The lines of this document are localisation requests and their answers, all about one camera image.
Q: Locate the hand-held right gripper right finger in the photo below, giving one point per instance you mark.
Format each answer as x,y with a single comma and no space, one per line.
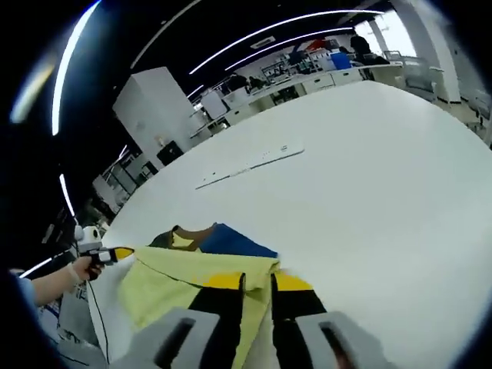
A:
296,307

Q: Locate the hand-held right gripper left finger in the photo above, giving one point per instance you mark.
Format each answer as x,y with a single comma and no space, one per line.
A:
219,319

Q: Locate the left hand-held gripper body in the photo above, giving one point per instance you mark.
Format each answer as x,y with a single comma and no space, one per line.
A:
89,238

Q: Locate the yellow blue grey garment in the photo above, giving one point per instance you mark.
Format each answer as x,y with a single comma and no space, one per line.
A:
161,276

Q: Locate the person's left hand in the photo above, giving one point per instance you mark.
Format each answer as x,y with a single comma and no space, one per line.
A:
80,272

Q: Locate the person's light blue shirt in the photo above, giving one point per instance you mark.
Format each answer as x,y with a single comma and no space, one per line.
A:
34,303

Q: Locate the person's grey trousers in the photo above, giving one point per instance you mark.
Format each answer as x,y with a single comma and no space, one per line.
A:
78,334

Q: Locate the black box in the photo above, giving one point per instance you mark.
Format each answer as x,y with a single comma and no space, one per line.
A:
170,152

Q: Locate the straight ceiling light strip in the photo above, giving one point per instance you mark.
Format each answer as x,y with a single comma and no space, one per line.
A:
71,65

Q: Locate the white upright panel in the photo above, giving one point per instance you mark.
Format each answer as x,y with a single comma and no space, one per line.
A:
214,105

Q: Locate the white drawer cabinet row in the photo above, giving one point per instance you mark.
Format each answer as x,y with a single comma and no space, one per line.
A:
307,86

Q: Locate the white office chair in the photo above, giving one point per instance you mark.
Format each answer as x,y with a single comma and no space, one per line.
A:
421,78

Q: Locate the curved ceiling light strip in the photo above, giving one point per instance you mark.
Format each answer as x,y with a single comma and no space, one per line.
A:
288,44
284,28

